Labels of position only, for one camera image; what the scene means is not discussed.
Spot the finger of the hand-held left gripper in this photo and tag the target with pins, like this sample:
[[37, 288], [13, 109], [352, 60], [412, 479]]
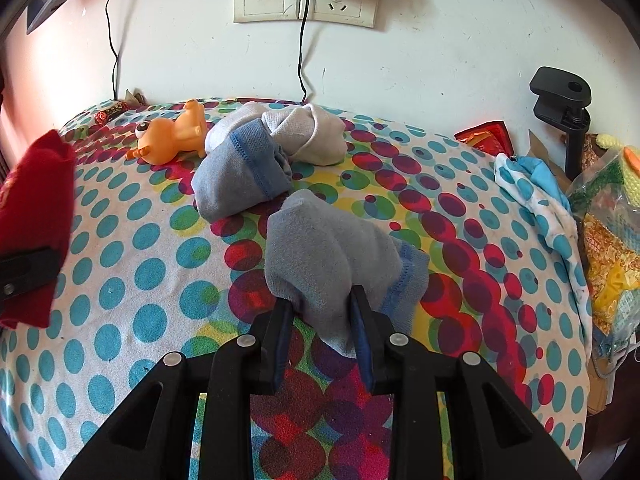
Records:
[[25, 267]]

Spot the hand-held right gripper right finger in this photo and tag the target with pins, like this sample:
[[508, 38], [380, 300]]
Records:
[[362, 340]]

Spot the orange plastic toy figure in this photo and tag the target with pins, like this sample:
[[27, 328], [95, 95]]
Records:
[[170, 142]]

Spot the blue and white cloth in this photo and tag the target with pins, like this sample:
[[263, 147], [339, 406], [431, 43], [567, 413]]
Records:
[[550, 210]]

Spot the clear plastic bag of goods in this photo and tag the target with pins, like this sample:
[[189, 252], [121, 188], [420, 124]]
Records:
[[610, 240]]

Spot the red snack packet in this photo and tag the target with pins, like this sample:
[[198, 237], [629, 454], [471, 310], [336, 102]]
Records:
[[485, 137]]

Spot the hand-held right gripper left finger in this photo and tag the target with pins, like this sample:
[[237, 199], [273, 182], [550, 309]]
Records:
[[282, 340]]

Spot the polka dot cloth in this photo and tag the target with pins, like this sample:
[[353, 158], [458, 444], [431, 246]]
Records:
[[150, 270]]

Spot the red sock with gold print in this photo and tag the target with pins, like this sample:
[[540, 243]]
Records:
[[40, 195]]

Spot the yellow knitted toy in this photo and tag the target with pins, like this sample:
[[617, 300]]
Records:
[[625, 150]]

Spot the brown paper scrap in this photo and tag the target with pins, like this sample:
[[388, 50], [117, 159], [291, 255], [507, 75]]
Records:
[[134, 97]]

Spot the white and grey sock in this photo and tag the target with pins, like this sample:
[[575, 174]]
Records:
[[310, 135]]

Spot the black clamp mount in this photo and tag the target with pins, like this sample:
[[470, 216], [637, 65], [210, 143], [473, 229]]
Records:
[[555, 90]]

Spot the red wrapped candy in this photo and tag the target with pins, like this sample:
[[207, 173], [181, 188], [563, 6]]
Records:
[[110, 111]]

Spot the grey sock with blue trim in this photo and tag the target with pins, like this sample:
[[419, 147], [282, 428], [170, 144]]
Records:
[[320, 240], [235, 170]]

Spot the white power outlet plate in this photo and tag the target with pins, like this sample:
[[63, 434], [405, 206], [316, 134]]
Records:
[[340, 7]]

